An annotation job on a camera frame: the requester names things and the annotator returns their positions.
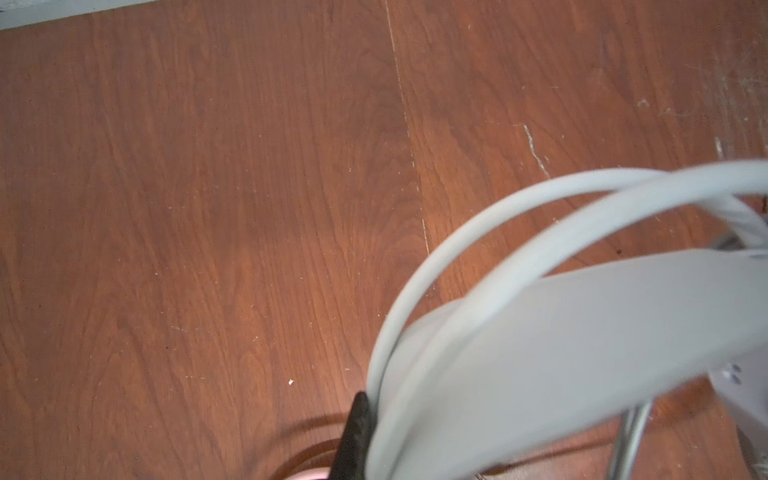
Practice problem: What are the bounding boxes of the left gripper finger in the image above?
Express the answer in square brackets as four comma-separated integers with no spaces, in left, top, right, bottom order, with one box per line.
[328,391,375,480]

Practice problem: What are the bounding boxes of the pink headphones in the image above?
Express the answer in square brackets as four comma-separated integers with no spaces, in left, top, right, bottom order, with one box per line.
[285,467,330,480]

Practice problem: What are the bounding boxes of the white headphones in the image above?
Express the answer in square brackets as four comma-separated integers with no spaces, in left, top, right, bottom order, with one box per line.
[363,160,767,479]

